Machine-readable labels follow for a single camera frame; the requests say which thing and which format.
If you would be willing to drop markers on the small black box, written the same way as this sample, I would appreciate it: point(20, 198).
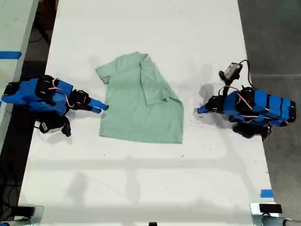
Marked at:
point(26, 211)
point(270, 208)

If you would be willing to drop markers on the black camera box with label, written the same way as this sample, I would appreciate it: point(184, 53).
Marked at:
point(50, 127)

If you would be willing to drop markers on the grey metal pipe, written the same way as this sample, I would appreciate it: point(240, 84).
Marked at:
point(14, 222)
point(275, 220)

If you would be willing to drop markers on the short blue tape piece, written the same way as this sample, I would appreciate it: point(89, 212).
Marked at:
point(266, 193)

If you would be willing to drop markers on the long blue tape strip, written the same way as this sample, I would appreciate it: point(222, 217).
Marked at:
point(10, 54)

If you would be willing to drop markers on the white side table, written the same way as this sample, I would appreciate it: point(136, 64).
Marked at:
point(11, 28)

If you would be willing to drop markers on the pale green T-shirt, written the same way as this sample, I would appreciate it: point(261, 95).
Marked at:
point(141, 110)

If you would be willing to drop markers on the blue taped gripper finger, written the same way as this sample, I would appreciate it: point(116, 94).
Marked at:
point(204, 112)
point(205, 105)
point(98, 103)
point(94, 109)

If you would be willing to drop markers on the white mounting plate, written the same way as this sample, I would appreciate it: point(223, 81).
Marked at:
point(254, 208)

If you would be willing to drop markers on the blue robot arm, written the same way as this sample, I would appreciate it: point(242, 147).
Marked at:
point(28, 94)
point(263, 108)

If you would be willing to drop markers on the grey and black camera box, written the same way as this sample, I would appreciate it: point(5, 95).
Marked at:
point(230, 70)

